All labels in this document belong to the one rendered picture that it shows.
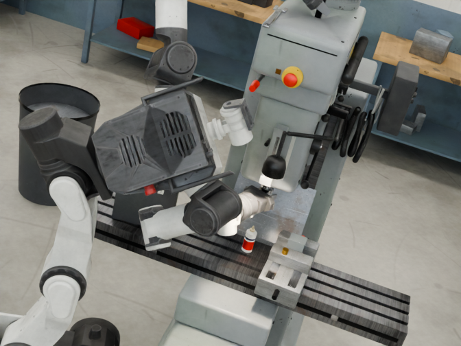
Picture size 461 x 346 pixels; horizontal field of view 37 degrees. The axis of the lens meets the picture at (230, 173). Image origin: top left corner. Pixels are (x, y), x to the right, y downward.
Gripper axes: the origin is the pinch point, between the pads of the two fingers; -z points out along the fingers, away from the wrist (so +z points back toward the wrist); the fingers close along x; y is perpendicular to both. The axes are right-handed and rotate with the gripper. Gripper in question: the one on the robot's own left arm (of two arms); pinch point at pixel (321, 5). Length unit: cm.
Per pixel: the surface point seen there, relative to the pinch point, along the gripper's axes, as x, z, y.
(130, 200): -14, -6, -97
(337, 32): 13.3, -3.8, -1.6
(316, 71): 22.4, -3.6, -13.0
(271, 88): 8.6, -3.8, -27.6
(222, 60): -404, -143, -112
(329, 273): 6, -76, -66
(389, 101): -5.6, -45.8, -6.5
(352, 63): 13.4, -14.8, -4.8
